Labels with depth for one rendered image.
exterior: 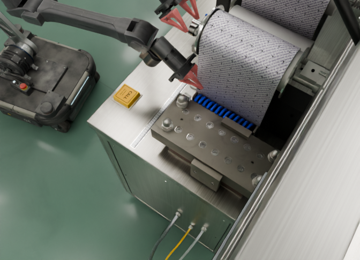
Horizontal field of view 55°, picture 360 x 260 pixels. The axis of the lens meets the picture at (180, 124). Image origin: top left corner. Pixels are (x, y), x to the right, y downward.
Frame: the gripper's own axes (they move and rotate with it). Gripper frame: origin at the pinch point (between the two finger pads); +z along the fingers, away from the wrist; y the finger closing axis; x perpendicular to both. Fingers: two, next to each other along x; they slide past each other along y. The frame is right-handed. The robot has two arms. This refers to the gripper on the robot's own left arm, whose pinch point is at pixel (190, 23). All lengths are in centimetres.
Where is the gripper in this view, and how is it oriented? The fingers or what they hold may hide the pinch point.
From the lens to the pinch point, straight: 100.7
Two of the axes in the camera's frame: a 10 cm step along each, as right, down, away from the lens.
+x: 5.3, -0.4, -8.5
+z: 6.4, 6.8, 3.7
